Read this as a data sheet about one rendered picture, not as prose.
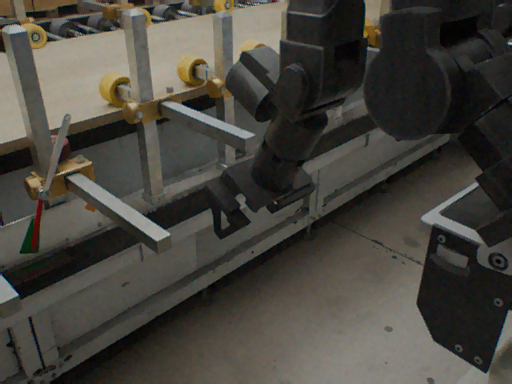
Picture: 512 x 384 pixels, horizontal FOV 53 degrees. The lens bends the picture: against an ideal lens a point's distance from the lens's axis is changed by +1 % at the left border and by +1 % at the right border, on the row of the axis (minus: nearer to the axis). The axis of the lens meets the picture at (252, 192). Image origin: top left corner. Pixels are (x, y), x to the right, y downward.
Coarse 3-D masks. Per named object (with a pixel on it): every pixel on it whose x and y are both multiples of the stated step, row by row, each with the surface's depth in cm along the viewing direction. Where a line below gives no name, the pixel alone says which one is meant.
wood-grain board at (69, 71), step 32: (160, 32) 206; (192, 32) 206; (256, 32) 206; (0, 64) 165; (64, 64) 165; (96, 64) 166; (160, 64) 166; (0, 96) 138; (64, 96) 138; (96, 96) 139; (192, 96) 145; (0, 128) 119
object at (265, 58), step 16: (256, 48) 57; (240, 64) 57; (256, 64) 55; (272, 64) 55; (240, 80) 57; (256, 80) 56; (272, 80) 53; (288, 80) 48; (304, 80) 47; (240, 96) 58; (256, 96) 56; (272, 96) 52; (288, 96) 49; (304, 96) 48; (256, 112) 57; (288, 112) 51; (304, 112) 51; (320, 112) 53
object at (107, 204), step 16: (80, 176) 107; (80, 192) 104; (96, 192) 101; (96, 208) 101; (112, 208) 96; (128, 208) 96; (128, 224) 92; (144, 224) 91; (144, 240) 90; (160, 240) 87
